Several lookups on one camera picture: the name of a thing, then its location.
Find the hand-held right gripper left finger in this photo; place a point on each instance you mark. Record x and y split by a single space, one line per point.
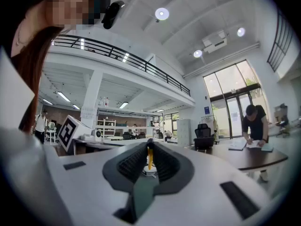
89 187

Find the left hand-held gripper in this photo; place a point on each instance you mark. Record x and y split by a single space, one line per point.
68 132

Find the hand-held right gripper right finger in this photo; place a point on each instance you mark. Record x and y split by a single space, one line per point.
202 187

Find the small yellow object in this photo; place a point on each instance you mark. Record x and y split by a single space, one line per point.
150 158

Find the fluorescent tube light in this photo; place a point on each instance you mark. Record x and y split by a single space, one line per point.
76 107
123 105
47 102
63 96

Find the white paper notice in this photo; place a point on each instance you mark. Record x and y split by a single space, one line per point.
88 113

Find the white shelving unit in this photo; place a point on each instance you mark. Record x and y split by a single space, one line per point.
107 126

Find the black office chair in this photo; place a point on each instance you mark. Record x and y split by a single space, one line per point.
204 136

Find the grey laptop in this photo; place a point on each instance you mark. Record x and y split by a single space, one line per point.
237 146

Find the white floor appliance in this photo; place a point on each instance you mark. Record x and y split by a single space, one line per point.
149 172

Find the grey locker cabinet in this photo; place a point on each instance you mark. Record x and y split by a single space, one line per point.
184 132

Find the loose white paper sheets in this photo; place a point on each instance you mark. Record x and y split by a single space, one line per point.
253 144

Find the light blue notebook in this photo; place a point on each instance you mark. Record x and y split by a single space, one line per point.
268 147

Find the glass entrance door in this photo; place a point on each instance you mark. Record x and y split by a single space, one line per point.
235 102

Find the long black mezzanine railing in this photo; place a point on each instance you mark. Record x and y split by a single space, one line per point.
131 58

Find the person's head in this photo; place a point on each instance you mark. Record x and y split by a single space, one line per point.
68 6

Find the round ceiling light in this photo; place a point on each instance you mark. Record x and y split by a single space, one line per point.
241 32
197 53
161 13

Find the white ceiling air conditioner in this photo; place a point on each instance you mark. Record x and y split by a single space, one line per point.
215 42

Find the short black railing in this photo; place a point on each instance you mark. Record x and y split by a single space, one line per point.
281 39

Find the blue wall sign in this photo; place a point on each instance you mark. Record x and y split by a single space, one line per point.
206 109

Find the black head-worn camera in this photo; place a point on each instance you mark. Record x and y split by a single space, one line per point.
113 14

